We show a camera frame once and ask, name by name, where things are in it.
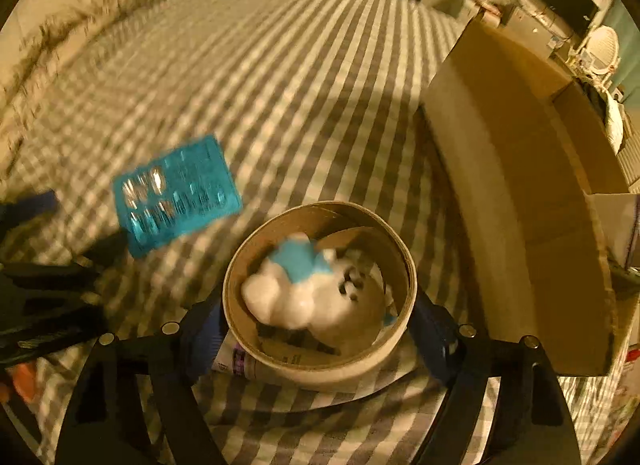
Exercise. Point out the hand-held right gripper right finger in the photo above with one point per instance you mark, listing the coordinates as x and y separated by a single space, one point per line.
436 342

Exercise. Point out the white and blue plush toy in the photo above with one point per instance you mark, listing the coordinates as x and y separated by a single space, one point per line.
305 295

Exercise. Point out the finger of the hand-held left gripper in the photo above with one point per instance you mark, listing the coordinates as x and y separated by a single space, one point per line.
42 202
102 247

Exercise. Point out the grey checkered blanket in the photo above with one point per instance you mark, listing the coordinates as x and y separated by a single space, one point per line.
300 95

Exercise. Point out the open cardboard box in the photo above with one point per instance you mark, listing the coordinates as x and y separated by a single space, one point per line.
530 195

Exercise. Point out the teal blister card packet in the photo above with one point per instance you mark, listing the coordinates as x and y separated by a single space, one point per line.
175 192

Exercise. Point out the white round-backed chair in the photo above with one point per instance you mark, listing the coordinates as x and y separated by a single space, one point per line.
600 47

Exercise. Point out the round cardboard container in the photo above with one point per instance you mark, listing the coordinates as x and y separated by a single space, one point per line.
320 372

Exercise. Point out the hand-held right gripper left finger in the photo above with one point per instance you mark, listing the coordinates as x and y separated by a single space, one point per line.
202 340

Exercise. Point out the orange object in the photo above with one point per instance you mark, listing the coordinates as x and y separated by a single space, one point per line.
20 382

